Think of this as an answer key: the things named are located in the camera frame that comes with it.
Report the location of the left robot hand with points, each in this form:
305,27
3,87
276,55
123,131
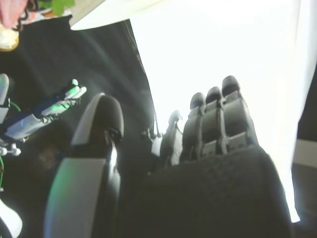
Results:
198,198

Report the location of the chocolate cupcake with strawberry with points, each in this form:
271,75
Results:
57,6

